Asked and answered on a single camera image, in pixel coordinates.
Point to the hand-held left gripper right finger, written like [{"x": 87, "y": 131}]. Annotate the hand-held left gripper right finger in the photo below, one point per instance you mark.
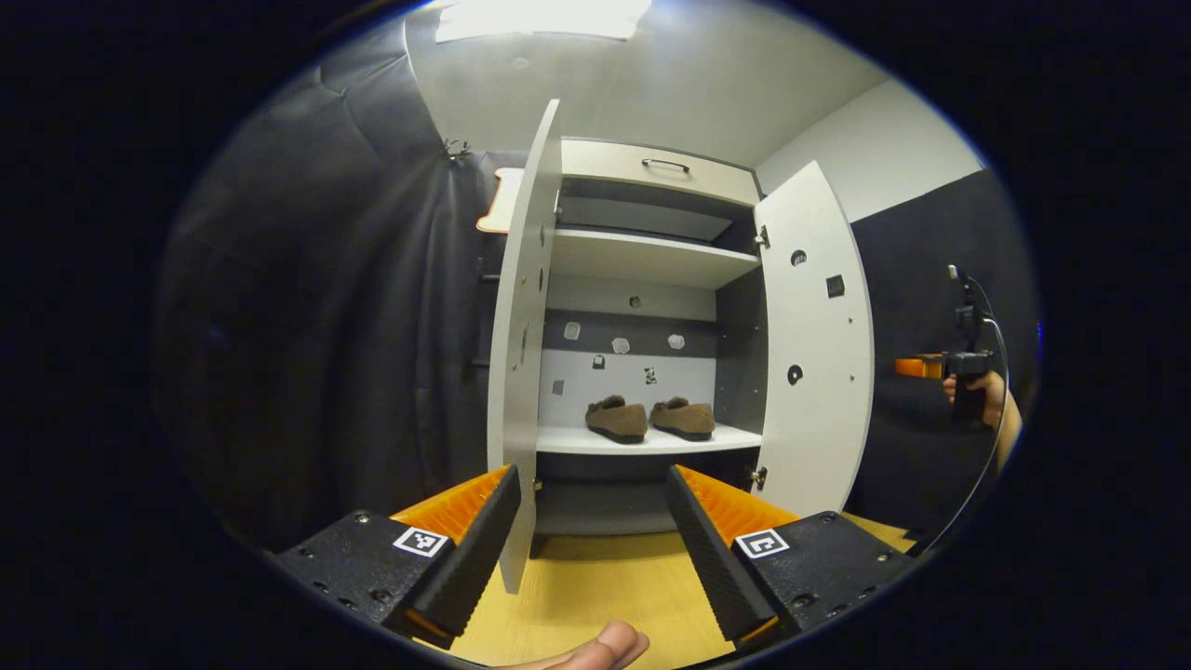
[{"x": 712, "y": 558}]

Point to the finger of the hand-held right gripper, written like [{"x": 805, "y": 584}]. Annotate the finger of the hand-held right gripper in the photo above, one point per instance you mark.
[{"x": 919, "y": 368}]

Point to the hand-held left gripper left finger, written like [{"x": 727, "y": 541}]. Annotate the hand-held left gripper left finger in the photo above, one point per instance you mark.
[{"x": 479, "y": 549}]

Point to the white door with cat sticker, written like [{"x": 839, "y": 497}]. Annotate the white door with cat sticker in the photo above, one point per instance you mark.
[{"x": 819, "y": 419}]

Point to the brown fuzzy shoe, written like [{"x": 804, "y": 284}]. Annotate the brown fuzzy shoe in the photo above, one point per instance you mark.
[
  {"x": 684, "y": 419},
  {"x": 619, "y": 421}
]

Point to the white door with phone sticker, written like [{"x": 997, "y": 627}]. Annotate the white door with phone sticker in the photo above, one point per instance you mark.
[{"x": 519, "y": 372}]

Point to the white shoe cabinet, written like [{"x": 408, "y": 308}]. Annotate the white shoe cabinet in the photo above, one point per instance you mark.
[{"x": 642, "y": 298}]

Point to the white cabinet shelf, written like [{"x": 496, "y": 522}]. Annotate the white cabinet shelf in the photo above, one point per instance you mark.
[
  {"x": 651, "y": 256},
  {"x": 577, "y": 439}
]

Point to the white cabinet drawer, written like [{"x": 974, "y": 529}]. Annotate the white cabinet drawer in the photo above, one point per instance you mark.
[{"x": 651, "y": 181}]

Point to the black cloth clip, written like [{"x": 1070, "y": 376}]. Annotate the black cloth clip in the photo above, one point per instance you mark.
[{"x": 456, "y": 149}]

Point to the ceiling light panel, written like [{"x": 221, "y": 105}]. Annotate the ceiling light panel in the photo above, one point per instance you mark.
[{"x": 540, "y": 17}]

